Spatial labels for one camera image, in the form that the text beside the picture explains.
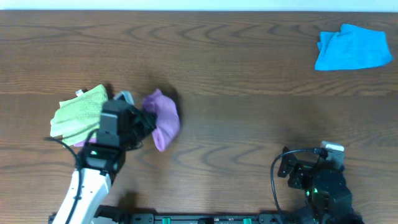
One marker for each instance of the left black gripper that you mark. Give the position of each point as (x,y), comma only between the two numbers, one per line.
(143,121)

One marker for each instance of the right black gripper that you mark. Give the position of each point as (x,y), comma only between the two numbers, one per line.
(302,169)

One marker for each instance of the purple microfiber cloth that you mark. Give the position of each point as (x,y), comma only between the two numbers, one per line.
(167,122)

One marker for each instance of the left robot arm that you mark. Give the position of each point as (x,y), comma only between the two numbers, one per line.
(122,128)

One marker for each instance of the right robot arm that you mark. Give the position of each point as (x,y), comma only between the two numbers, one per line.
(318,171)

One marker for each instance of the purple folded cloth under green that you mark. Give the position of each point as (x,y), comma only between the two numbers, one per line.
(82,143)

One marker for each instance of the blue microfiber cloth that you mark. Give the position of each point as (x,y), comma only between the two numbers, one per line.
(352,48)

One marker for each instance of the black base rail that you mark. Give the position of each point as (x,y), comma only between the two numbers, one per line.
(107,214)

